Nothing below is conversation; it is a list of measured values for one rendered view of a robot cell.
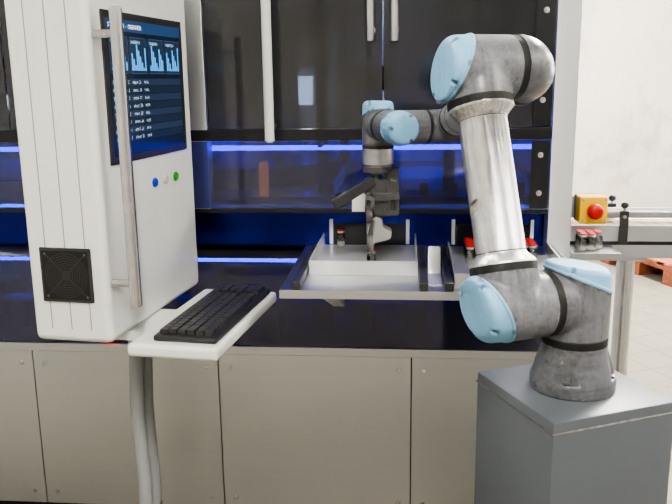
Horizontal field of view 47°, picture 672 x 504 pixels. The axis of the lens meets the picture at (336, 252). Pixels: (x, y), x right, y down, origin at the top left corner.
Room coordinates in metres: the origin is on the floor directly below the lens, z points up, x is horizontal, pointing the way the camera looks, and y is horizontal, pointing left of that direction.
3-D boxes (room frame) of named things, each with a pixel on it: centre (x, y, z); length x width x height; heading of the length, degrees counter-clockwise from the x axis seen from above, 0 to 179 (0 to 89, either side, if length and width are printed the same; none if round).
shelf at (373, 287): (1.88, -0.24, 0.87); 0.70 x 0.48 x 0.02; 85
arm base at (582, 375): (1.32, -0.43, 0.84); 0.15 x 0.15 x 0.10
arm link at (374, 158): (1.86, -0.10, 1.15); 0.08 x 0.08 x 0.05
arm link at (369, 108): (1.86, -0.10, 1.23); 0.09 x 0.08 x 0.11; 19
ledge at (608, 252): (2.07, -0.70, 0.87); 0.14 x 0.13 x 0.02; 175
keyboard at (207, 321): (1.74, 0.28, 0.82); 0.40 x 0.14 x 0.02; 168
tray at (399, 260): (1.97, -0.08, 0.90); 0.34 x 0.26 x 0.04; 175
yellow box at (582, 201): (2.03, -0.68, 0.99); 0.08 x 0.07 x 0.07; 175
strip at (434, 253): (1.77, -0.23, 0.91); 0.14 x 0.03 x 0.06; 174
